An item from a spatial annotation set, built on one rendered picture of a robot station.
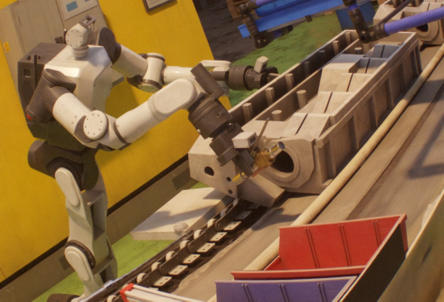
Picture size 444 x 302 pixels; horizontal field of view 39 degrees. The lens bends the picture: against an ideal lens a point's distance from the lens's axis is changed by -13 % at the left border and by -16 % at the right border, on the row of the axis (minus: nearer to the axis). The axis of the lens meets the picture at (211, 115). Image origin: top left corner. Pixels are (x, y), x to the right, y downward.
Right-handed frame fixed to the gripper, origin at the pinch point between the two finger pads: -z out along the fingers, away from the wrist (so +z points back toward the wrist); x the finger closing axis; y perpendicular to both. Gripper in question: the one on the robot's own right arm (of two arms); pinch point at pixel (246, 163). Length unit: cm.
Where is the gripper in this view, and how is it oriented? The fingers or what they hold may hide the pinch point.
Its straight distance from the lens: 178.0
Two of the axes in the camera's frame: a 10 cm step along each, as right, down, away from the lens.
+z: -6.3, -7.8, 0.8
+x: 5.6, -3.8, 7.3
